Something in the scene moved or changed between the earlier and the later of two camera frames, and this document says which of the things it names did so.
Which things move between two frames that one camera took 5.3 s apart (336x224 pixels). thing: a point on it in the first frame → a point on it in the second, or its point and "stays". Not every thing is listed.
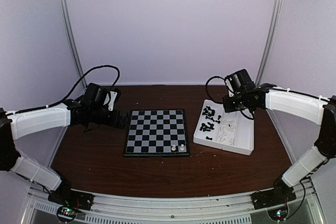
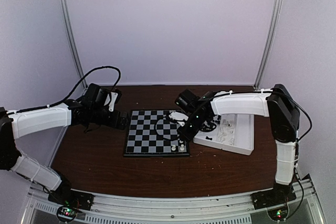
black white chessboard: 157,132 stays
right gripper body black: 239,104 → 196,123
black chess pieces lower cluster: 207,128 stays
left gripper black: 122,124 stays
